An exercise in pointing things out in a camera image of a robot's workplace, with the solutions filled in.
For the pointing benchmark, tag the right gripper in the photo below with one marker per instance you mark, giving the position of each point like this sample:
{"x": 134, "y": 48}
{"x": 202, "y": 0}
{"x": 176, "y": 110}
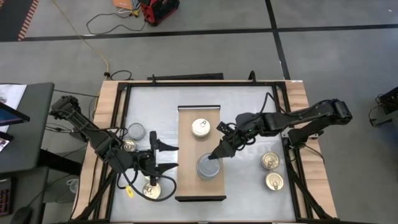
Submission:
{"x": 237, "y": 140}

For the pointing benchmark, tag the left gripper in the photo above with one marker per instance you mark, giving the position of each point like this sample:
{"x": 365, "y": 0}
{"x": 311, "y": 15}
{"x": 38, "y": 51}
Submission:
{"x": 146, "y": 161}

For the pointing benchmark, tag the silver-lid can stack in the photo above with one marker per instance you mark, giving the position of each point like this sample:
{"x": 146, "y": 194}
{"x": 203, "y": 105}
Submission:
{"x": 206, "y": 170}

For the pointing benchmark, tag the gold-top can stack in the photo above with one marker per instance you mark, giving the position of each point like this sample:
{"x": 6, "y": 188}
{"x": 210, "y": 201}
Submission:
{"x": 199, "y": 129}

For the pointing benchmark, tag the grey lid tuna can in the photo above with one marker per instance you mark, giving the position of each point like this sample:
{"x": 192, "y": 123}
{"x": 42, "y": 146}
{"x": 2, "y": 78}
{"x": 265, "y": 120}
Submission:
{"x": 136, "y": 131}

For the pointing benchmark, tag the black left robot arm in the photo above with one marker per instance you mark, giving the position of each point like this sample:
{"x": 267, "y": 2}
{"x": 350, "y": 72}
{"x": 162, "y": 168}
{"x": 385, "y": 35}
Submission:
{"x": 93, "y": 137}

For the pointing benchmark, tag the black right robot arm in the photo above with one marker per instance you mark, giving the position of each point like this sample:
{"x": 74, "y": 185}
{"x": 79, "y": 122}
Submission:
{"x": 295, "y": 119}

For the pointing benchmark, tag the black flat bar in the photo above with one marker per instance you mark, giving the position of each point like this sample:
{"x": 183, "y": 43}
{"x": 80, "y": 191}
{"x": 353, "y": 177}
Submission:
{"x": 186, "y": 76}

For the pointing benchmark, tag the clear plastic cup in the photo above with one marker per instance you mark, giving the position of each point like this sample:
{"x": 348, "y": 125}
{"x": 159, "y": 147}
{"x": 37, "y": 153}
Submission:
{"x": 73, "y": 186}

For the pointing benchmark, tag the grey side desk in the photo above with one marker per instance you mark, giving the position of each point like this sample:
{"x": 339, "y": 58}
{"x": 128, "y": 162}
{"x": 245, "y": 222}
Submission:
{"x": 34, "y": 130}

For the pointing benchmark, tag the red and black box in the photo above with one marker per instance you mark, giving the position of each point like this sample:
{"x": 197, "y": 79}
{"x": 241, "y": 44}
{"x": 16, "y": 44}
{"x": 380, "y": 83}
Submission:
{"x": 158, "y": 11}

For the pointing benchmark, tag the black computer mouse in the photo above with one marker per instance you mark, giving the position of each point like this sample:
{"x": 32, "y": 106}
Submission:
{"x": 21, "y": 215}

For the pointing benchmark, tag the orange flat package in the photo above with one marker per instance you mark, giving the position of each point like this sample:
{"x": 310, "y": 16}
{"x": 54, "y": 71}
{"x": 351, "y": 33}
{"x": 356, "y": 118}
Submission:
{"x": 122, "y": 3}

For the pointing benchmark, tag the small black tablet screen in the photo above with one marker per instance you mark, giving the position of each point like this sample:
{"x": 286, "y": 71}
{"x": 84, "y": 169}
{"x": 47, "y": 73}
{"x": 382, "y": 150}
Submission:
{"x": 3, "y": 141}

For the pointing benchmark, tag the white paper sheet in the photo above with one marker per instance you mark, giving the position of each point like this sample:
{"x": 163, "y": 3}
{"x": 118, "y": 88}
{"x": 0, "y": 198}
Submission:
{"x": 12, "y": 93}

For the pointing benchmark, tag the black keyboard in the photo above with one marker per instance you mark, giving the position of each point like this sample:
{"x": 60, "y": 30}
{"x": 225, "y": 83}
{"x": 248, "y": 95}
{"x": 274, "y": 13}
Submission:
{"x": 4, "y": 197}

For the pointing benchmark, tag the black floor device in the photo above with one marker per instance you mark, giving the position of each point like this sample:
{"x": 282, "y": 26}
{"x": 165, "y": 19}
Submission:
{"x": 387, "y": 105}

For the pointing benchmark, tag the black mat with orange stripes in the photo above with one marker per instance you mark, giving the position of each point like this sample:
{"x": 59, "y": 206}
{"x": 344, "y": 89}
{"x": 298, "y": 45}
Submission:
{"x": 12, "y": 18}

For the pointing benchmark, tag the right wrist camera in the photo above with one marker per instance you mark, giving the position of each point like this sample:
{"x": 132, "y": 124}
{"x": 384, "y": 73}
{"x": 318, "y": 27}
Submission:
{"x": 223, "y": 127}

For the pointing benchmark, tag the silver aluminium bracket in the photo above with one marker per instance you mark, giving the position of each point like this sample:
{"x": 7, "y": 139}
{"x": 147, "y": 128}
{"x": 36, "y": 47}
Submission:
{"x": 284, "y": 133}

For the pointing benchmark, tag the black metal table frame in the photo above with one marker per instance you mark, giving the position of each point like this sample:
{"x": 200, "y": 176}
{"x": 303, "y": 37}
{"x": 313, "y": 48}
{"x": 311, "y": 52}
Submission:
{"x": 202, "y": 84}

